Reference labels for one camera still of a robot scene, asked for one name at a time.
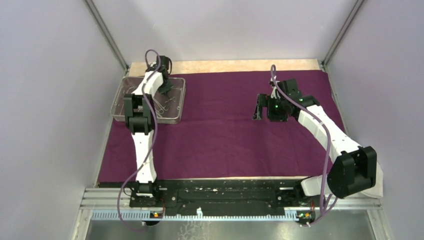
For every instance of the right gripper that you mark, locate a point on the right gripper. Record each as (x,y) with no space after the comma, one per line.
(264,100)

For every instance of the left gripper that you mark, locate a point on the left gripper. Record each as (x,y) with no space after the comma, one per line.
(165,89)

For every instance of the metal mesh instrument tray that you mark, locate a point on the metal mesh instrument tray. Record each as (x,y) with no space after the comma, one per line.
(130,84)

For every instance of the maroon wrap cloth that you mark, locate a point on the maroon wrap cloth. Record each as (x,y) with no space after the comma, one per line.
(217,136)

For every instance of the surgical clamp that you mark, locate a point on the surgical clamp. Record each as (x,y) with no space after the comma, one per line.
(170,101)

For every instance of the surgical forceps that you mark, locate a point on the surgical forceps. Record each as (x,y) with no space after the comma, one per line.
(161,110)

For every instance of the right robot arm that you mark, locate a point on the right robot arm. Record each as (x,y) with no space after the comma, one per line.
(354,169)

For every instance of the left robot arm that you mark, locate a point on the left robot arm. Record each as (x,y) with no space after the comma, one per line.
(141,120)

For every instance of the white crumpled cloth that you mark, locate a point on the white crumpled cloth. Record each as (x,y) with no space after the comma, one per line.
(377,191)

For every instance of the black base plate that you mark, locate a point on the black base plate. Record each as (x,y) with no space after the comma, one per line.
(219,197)

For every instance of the grey cable duct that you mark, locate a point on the grey cable duct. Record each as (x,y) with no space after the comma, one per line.
(199,215)

